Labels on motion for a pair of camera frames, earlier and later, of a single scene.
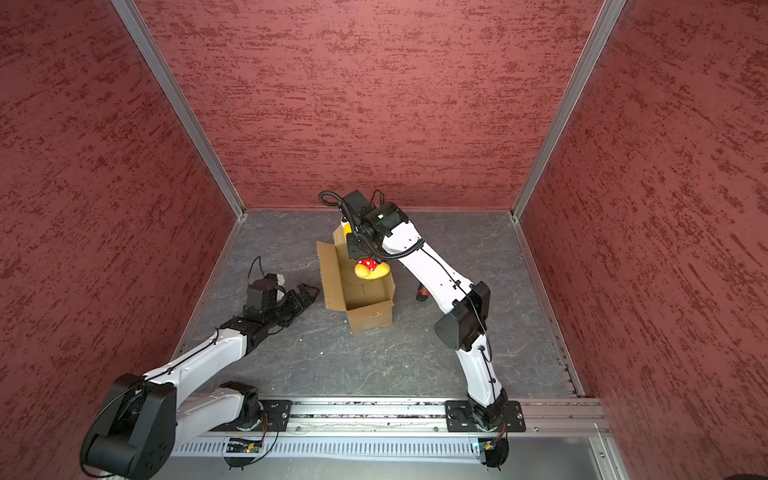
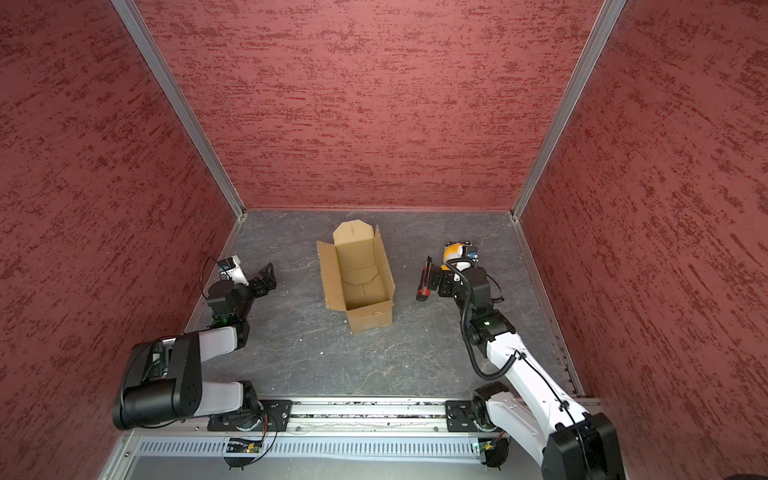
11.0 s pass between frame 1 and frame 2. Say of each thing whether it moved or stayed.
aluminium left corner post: stayed
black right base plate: stayed
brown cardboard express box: stayed
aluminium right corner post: stayed
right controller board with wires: stayed
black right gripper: moved
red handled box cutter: stayed
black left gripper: moved
